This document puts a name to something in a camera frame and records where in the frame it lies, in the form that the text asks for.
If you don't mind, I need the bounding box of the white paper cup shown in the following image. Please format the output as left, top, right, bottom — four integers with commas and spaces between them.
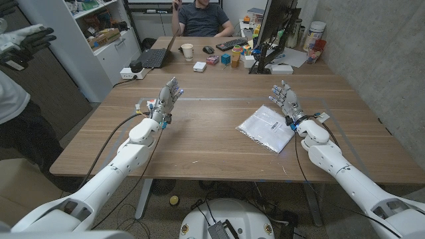
181, 43, 194, 62

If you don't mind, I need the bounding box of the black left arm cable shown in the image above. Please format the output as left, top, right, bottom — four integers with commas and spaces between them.
78, 112, 154, 192

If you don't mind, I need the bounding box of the flat white device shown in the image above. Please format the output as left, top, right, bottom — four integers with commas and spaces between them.
270, 64, 294, 75

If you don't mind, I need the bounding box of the cardboard box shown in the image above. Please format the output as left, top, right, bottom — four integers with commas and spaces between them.
87, 27, 122, 49

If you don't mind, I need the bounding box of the white open box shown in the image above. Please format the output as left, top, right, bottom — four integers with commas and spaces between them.
241, 54, 256, 69

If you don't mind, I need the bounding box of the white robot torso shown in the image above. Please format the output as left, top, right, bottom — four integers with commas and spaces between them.
179, 198, 276, 239

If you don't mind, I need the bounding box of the standing person white shirt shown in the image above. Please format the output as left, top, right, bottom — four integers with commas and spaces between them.
0, 0, 82, 193

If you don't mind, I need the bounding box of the black backpack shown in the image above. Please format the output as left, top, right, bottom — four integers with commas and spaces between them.
141, 37, 157, 52

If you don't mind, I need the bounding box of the clear plastic bag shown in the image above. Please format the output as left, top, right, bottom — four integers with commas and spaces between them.
236, 104, 296, 154

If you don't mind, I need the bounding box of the white power strip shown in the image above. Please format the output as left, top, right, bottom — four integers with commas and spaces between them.
120, 67, 147, 80

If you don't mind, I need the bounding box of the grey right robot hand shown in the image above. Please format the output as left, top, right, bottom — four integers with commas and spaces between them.
268, 80, 309, 126

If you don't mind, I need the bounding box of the black keyboard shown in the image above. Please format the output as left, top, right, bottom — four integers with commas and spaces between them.
215, 37, 249, 52

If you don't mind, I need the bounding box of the metal thermos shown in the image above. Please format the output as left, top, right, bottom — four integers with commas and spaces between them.
287, 18, 303, 49

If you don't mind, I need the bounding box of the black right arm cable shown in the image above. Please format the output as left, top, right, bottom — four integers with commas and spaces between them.
294, 129, 402, 239

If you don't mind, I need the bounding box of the black white teleoperation glove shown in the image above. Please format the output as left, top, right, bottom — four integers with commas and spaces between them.
0, 23, 57, 71

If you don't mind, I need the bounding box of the black round fan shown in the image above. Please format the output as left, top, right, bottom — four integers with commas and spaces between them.
151, 179, 177, 197

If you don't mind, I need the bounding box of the black computer monitor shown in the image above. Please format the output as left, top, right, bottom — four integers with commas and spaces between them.
256, 0, 299, 49

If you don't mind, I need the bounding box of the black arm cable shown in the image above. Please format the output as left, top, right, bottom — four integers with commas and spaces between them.
294, 129, 402, 239
78, 112, 154, 192

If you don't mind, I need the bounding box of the white table leg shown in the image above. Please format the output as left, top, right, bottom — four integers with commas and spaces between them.
302, 182, 325, 227
134, 179, 154, 220

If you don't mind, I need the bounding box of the white canister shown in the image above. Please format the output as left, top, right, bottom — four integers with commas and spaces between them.
302, 21, 327, 52

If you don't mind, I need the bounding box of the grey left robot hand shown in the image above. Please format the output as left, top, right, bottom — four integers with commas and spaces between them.
151, 76, 185, 125

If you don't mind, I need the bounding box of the white shelf cabinet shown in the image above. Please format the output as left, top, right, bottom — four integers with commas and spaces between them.
16, 0, 142, 103

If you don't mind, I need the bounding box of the seated person dark shirt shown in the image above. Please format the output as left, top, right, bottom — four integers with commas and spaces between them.
171, 0, 235, 38

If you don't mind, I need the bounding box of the black monitor stand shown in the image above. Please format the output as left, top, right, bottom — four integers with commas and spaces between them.
249, 9, 301, 75

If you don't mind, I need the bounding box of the white paper sheet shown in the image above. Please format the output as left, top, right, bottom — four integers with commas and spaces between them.
265, 46, 308, 69

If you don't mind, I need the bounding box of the black laptop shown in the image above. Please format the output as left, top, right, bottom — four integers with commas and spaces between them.
136, 29, 182, 69

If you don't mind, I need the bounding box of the white low cabinet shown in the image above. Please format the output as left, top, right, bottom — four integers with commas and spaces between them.
131, 9, 175, 42

